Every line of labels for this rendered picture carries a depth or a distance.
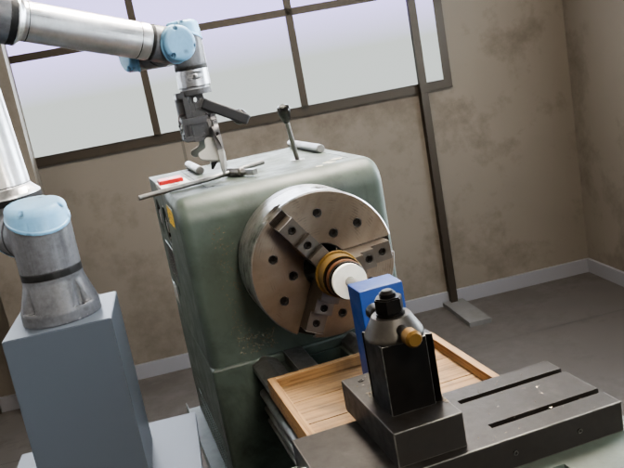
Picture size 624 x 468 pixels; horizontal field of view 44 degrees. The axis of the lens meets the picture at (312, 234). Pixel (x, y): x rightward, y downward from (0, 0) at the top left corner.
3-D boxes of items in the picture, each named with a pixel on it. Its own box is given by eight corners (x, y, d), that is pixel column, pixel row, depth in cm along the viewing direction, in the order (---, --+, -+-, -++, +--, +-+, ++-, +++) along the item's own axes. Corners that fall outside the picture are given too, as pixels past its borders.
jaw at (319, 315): (327, 279, 166) (313, 331, 167) (305, 274, 165) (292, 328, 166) (344, 291, 156) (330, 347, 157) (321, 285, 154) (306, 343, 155)
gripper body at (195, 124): (182, 143, 185) (171, 93, 183) (217, 136, 187) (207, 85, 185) (187, 145, 178) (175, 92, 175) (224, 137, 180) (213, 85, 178)
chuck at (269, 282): (241, 332, 169) (240, 187, 164) (378, 320, 178) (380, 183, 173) (251, 344, 160) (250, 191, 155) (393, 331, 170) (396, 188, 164)
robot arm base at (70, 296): (17, 335, 145) (3, 284, 143) (29, 312, 160) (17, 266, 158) (98, 317, 148) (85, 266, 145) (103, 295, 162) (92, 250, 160)
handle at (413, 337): (394, 341, 103) (391, 324, 102) (409, 336, 103) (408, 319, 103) (408, 351, 98) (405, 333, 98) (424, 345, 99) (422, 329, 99)
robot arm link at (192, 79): (204, 67, 184) (210, 66, 176) (208, 86, 185) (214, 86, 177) (173, 73, 182) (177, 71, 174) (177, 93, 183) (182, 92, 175)
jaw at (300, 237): (302, 261, 164) (263, 223, 160) (318, 243, 164) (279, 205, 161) (318, 272, 154) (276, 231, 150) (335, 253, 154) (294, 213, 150)
